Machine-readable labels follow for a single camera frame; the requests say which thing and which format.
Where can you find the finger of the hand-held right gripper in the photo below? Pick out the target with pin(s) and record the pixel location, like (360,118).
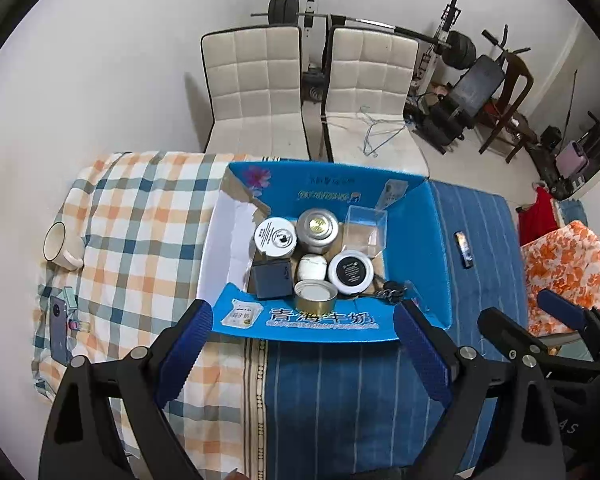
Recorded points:
(562,310)
(505,330)

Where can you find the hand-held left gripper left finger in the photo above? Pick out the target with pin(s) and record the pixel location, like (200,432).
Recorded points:
(185,345)

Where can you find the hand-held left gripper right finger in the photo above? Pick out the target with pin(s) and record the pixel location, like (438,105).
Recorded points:
(422,345)

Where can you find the black key bunch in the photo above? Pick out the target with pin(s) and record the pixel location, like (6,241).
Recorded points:
(392,290)

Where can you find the white jar with black lid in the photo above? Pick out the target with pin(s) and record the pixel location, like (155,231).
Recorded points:
(350,272)

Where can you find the blue cardboard box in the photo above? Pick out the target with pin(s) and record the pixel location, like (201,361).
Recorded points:
(415,240)

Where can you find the grey charger block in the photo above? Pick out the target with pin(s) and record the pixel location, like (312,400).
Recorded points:
(271,280)

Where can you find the clear plastic box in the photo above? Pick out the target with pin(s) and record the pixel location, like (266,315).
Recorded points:
(365,230)

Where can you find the small white jar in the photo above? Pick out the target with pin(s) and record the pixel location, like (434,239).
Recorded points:
(311,267)

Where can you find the white jar with printed lid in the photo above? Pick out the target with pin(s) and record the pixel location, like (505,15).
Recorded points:
(275,237)

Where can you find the silver round tin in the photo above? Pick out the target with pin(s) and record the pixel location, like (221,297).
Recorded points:
(317,230)

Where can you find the orange floral cushion cover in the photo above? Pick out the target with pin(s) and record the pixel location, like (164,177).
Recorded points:
(565,270)

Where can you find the blue striped tablecloth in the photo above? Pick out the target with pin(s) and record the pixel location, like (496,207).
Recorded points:
(340,395)

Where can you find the red cloth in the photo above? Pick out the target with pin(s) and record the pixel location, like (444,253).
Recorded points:
(537,215)

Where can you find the orange plaid cloth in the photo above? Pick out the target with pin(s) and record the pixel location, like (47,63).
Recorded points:
(145,230)

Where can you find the dark smartphone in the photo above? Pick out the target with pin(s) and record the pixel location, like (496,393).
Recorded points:
(61,332)

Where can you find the purple box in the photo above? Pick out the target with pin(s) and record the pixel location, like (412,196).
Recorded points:
(571,160)

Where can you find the white cup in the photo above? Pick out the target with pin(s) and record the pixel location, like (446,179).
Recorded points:
(60,245)

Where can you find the thin dark pole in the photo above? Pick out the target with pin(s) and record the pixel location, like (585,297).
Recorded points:
(570,105)

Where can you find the brown wooden chair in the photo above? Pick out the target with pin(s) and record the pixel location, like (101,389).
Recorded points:
(517,90)

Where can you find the black weight bench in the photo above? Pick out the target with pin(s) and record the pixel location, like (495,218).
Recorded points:
(472,85)

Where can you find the white padded chair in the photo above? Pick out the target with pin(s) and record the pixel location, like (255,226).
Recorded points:
(372,75)
(252,80)

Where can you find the black barbell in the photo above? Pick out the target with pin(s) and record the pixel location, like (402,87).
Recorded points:
(460,50)

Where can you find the white barbell rack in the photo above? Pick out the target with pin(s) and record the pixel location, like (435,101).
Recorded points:
(311,5)

